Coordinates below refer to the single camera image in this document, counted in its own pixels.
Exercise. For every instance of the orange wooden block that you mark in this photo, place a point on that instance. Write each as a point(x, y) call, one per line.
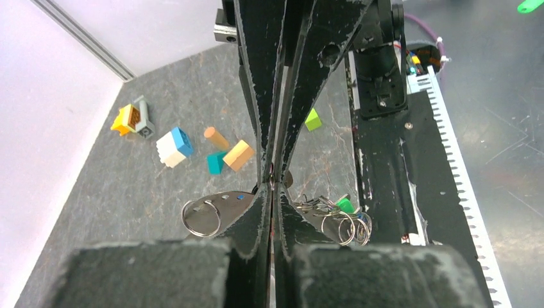
point(238, 155)

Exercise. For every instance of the teal wooden block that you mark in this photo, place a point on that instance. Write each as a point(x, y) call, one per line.
point(215, 162)

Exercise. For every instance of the green key tag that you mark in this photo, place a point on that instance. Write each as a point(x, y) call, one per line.
point(346, 206)

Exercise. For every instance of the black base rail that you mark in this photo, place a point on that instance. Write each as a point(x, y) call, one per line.
point(404, 179)

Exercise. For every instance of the spare key bunch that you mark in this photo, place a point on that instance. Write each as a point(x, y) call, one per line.
point(528, 6)

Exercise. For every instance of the white blue lego block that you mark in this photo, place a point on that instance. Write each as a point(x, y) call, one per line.
point(174, 147)

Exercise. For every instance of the grey lego piece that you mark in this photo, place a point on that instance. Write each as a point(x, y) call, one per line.
point(145, 128)

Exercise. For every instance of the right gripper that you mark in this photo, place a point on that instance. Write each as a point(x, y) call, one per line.
point(326, 30)

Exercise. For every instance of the white cable duct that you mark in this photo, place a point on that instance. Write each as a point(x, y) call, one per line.
point(480, 238)

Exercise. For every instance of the small green cube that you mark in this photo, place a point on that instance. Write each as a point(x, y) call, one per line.
point(313, 121)

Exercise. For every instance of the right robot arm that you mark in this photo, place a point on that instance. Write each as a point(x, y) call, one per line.
point(287, 52)

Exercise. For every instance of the tan wooden cylinder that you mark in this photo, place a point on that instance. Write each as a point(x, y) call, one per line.
point(214, 137)

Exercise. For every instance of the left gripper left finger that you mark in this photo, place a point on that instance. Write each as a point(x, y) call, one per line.
point(230, 269)

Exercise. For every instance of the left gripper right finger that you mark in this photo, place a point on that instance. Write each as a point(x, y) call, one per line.
point(313, 271)

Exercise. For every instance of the metal keyring plate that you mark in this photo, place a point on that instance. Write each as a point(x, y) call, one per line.
point(229, 208)

